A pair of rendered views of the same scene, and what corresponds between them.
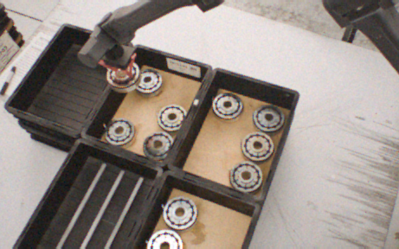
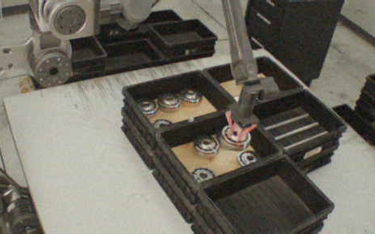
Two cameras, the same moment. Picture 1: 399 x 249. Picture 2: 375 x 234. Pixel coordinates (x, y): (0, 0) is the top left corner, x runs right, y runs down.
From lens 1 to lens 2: 200 cm
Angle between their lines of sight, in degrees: 78
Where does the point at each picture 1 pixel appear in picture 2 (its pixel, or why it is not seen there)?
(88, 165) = not seen: hidden behind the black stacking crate
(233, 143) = (178, 115)
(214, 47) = (102, 211)
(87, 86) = (252, 215)
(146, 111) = (218, 166)
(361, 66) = (31, 123)
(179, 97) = (186, 159)
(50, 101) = (290, 223)
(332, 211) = not seen: hidden behind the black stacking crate
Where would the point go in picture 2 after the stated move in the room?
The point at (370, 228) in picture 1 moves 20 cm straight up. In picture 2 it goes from (139, 75) to (141, 42)
